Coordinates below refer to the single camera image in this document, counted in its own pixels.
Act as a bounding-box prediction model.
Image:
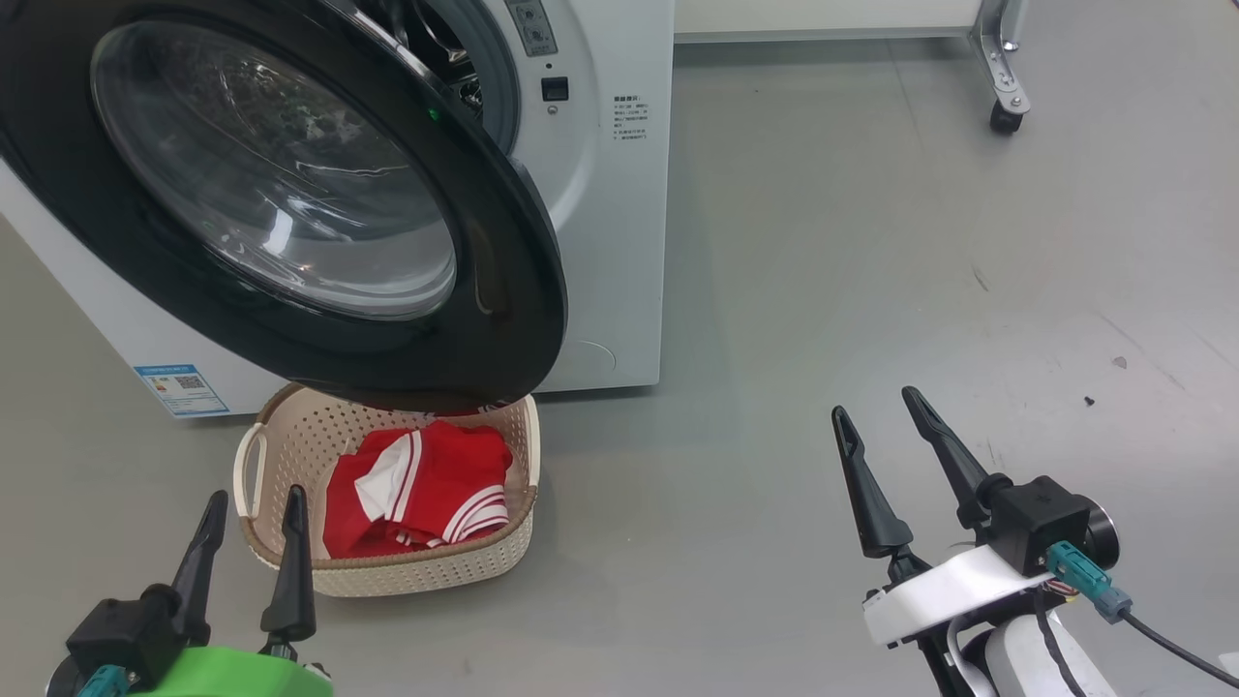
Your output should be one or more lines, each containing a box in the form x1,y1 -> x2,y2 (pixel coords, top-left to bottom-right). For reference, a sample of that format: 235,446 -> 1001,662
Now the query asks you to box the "red shirt with white collar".
339,418 -> 515,553

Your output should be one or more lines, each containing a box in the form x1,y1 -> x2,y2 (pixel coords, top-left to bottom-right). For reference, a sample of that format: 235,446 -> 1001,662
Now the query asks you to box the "left teal-plug black cable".
76,665 -> 133,697

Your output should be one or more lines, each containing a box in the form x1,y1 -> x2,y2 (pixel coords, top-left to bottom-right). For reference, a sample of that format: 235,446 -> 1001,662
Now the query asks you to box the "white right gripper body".
861,542 -> 1058,652

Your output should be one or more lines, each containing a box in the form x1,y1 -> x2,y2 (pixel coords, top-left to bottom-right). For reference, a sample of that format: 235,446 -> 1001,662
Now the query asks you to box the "black round glass washer door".
0,0 -> 569,416

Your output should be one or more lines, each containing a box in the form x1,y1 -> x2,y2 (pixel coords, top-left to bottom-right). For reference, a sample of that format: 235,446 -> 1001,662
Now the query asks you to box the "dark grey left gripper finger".
167,489 -> 231,647
258,484 -> 318,645

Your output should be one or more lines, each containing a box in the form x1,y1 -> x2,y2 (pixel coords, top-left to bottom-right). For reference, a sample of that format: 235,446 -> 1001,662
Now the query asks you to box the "teal-plug black cable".
1044,541 -> 1239,691
76,665 -> 133,697

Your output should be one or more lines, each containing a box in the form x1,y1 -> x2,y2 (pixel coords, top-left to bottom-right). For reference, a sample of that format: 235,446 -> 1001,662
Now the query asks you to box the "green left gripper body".
134,644 -> 336,697

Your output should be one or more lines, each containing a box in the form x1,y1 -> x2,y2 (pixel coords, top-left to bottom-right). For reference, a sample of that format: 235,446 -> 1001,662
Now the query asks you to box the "silver metal frame leg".
971,0 -> 1033,115

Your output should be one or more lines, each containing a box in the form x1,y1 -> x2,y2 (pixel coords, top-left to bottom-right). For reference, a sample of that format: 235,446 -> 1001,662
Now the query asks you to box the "right teal-plug black cable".
1044,541 -> 1239,691

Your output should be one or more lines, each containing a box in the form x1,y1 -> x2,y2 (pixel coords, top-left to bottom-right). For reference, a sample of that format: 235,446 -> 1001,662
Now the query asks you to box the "white front-load washing machine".
0,0 -> 677,420

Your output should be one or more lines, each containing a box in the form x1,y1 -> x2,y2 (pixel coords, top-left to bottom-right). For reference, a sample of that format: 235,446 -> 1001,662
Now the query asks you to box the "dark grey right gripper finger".
900,385 -> 995,530
830,405 -> 915,561

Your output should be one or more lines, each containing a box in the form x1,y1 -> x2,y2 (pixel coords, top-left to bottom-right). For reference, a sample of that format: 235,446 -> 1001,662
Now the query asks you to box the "cream perforated laundry basket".
232,381 -> 542,599

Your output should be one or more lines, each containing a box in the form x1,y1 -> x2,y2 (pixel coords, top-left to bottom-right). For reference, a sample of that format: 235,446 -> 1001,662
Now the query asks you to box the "black text sticker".
611,93 -> 650,144

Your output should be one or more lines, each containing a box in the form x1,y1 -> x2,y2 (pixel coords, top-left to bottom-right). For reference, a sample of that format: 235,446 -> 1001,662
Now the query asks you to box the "white panel on frame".
675,0 -> 983,44

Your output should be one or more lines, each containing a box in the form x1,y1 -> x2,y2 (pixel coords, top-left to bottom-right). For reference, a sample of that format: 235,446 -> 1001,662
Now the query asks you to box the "blue energy label sticker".
133,363 -> 231,419

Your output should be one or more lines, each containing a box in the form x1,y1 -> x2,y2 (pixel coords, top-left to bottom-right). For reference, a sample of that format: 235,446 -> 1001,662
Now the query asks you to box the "grey warning sticker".
502,0 -> 560,58

